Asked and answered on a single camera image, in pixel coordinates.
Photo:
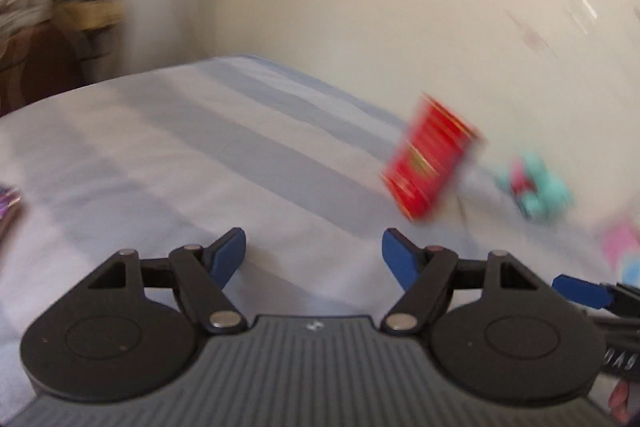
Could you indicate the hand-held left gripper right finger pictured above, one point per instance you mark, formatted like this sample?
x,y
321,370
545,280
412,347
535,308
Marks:
x,y
397,257

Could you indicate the pink outlined wall sticker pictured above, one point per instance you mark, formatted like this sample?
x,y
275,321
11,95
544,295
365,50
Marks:
x,y
532,37

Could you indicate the dark wooden furniture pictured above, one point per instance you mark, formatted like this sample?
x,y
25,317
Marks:
x,y
35,67

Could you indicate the pink printed cloth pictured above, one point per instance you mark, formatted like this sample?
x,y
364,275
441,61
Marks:
x,y
622,242

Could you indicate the clear tape piece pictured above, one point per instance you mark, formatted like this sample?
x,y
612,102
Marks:
x,y
582,12

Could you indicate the teal plush toy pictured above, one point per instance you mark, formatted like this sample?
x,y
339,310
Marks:
x,y
540,192

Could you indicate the striped blue white bedsheet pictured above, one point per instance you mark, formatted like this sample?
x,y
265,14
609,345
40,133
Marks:
x,y
200,147

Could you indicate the person's right hand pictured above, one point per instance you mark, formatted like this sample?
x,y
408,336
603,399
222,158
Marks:
x,y
620,399

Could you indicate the wooden shelf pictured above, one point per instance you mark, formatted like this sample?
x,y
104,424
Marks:
x,y
90,13

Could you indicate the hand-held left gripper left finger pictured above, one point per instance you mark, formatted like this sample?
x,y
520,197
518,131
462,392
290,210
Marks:
x,y
227,257

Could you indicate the purple packet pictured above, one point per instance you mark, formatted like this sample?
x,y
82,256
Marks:
x,y
7,209

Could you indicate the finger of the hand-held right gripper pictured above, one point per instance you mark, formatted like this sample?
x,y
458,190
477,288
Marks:
x,y
582,291

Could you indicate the red cigarette box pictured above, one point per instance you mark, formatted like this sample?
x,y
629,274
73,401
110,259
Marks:
x,y
430,157

